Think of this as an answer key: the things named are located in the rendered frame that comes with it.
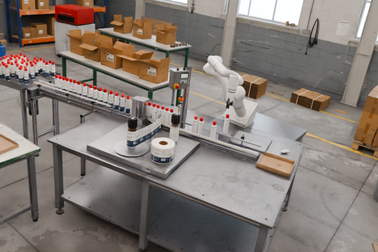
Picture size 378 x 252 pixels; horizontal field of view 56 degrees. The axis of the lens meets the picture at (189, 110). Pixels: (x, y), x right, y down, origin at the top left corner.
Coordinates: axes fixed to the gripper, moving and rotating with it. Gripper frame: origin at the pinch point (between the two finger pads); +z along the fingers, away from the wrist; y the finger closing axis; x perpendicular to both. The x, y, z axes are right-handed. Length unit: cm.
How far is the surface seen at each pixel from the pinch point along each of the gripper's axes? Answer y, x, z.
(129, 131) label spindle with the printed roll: 79, -60, 15
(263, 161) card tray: 16, 46, 38
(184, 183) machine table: 88, 1, 38
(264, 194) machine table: 65, 60, 38
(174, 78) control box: 16, -54, -19
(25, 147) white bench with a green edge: 117, -143, 41
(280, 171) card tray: 28, 64, 36
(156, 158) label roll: 83, -30, 29
